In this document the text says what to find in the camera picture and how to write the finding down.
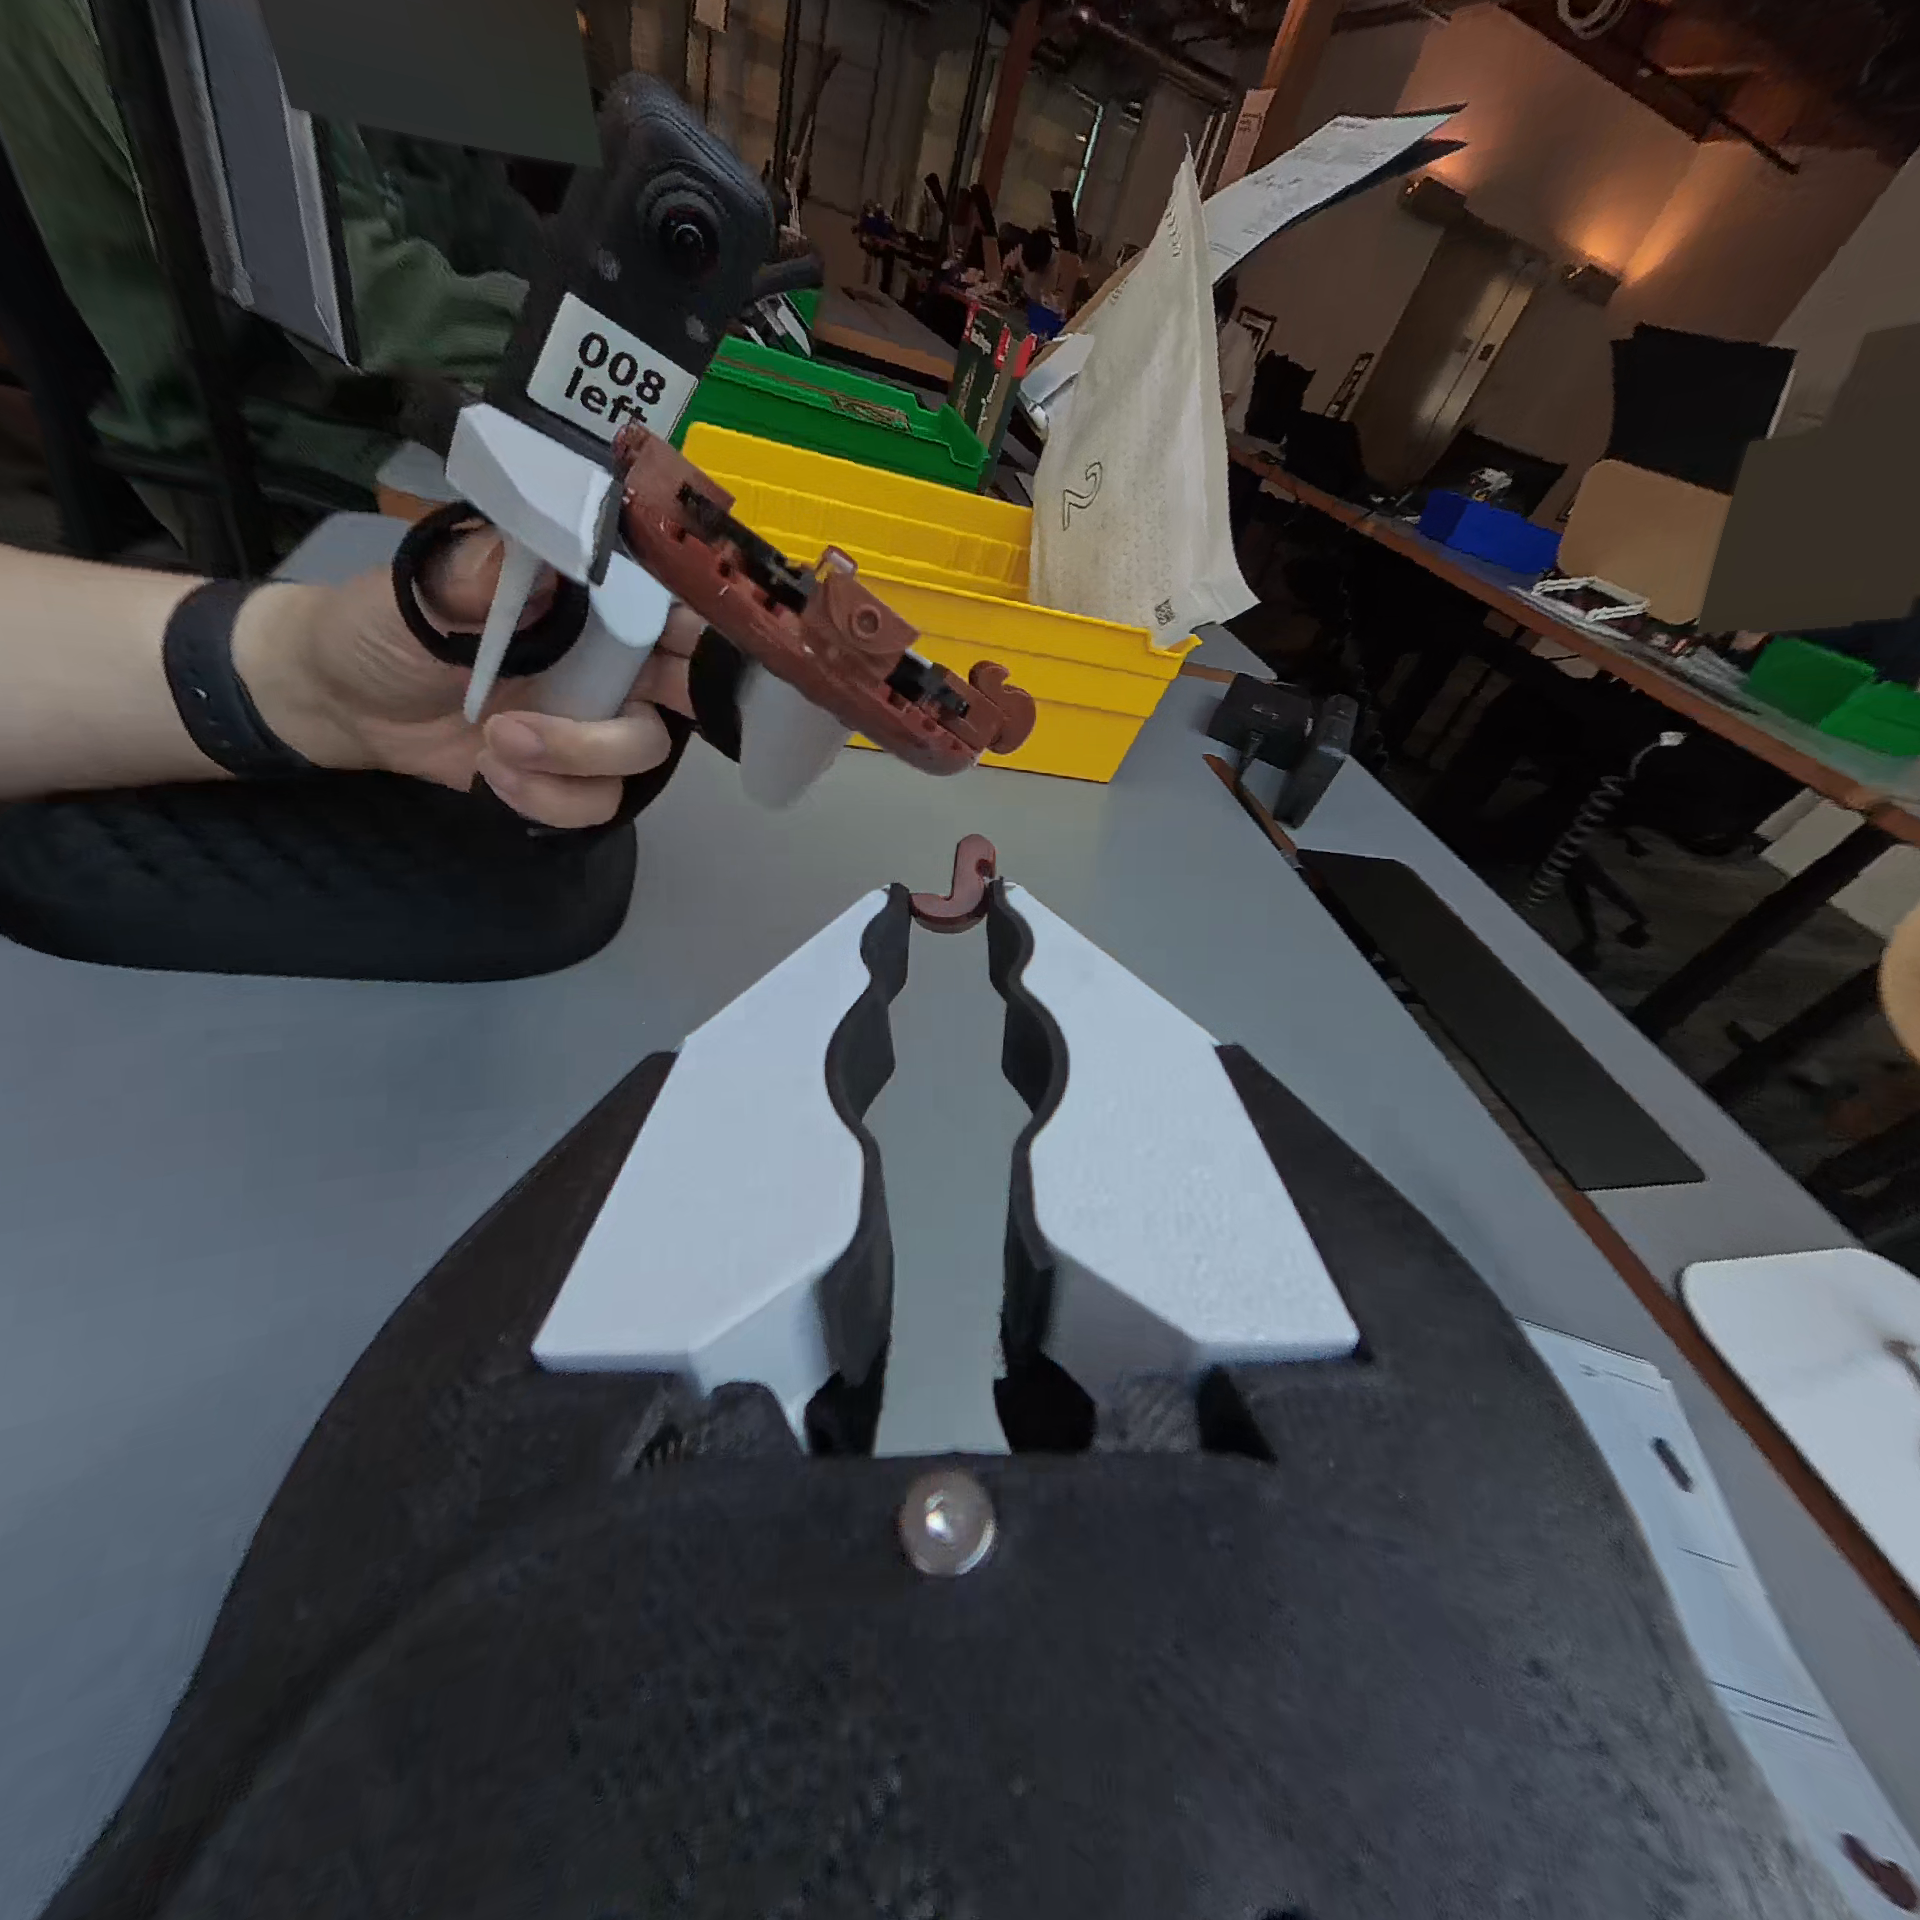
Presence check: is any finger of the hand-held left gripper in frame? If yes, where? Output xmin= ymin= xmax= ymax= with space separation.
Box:
xmin=445 ymin=402 xmax=629 ymax=590

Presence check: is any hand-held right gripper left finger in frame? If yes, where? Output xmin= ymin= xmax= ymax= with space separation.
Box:
xmin=533 ymin=886 xmax=917 ymax=1458

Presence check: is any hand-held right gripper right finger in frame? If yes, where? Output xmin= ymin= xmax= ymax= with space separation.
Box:
xmin=988 ymin=883 xmax=1367 ymax=1454

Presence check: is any round brown black brick base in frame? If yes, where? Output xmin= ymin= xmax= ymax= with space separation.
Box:
xmin=613 ymin=425 xmax=1041 ymax=778

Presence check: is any small brown hook brick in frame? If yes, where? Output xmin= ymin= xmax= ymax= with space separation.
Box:
xmin=906 ymin=835 xmax=1004 ymax=933

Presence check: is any person's left forearm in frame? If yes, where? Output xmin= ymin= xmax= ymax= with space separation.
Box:
xmin=0 ymin=544 xmax=191 ymax=804

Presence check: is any person's left hand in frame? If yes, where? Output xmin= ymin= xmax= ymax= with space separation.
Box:
xmin=240 ymin=525 xmax=707 ymax=835

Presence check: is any person's green jacket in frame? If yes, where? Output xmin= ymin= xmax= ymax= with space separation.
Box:
xmin=0 ymin=0 xmax=601 ymax=556

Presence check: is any green plastic bin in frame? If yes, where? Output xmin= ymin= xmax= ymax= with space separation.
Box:
xmin=1746 ymin=637 xmax=1886 ymax=731
xmin=1817 ymin=681 xmax=1920 ymax=759
xmin=681 ymin=334 xmax=993 ymax=489

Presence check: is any black mat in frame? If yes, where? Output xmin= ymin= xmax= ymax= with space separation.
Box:
xmin=1297 ymin=849 xmax=1707 ymax=1195

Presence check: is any black wristband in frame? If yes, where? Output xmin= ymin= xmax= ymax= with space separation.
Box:
xmin=163 ymin=578 xmax=311 ymax=778

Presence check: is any yellow plastic bin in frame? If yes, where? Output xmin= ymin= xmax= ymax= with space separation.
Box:
xmin=673 ymin=422 xmax=1200 ymax=786

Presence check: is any black power adapter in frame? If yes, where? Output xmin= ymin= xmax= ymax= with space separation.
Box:
xmin=1206 ymin=672 xmax=1358 ymax=828

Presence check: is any white paper bag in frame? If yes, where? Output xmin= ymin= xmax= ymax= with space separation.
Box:
xmin=1028 ymin=143 xmax=1263 ymax=647

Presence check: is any white instruction booklet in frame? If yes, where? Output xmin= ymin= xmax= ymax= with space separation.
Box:
xmin=1516 ymin=1320 xmax=1920 ymax=1920

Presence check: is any white rounded board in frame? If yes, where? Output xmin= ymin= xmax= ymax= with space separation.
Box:
xmin=1679 ymin=1248 xmax=1920 ymax=1600

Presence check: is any white printed sheet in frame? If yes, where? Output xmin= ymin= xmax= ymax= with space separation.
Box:
xmin=1200 ymin=105 xmax=1468 ymax=287

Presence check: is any blue plastic bin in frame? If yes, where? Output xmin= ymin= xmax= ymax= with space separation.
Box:
xmin=1417 ymin=486 xmax=1563 ymax=580

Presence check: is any long wooden table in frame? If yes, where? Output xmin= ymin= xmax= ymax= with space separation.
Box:
xmin=1230 ymin=442 xmax=1920 ymax=849

